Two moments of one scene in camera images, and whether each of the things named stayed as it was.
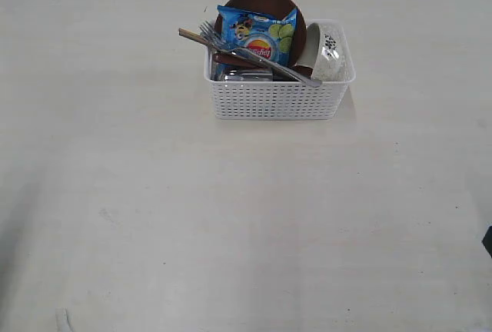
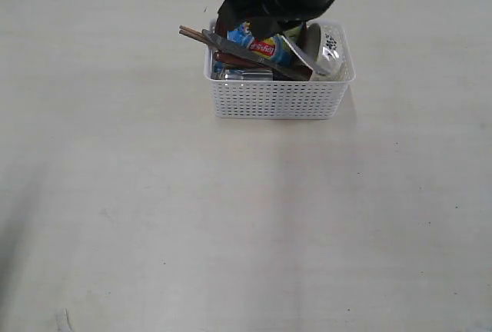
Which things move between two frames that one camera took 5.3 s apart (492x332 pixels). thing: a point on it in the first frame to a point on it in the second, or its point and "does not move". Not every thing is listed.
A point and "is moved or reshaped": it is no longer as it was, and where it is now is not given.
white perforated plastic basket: x=281 y=100 does not move
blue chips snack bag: x=271 y=34 is moved or reshaped
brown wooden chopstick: x=190 y=34 does not move
